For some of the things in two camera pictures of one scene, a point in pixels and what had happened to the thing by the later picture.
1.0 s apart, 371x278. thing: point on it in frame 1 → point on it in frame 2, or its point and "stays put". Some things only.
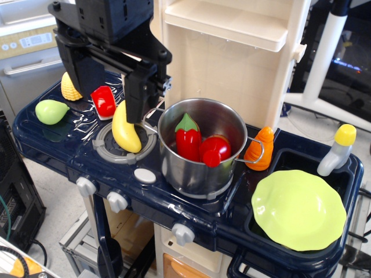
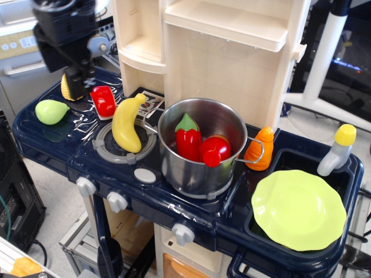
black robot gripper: x=123 y=33 → x=64 y=28
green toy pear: x=50 y=112 stays put
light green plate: x=298 y=210 stays put
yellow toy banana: x=124 y=131 stays put
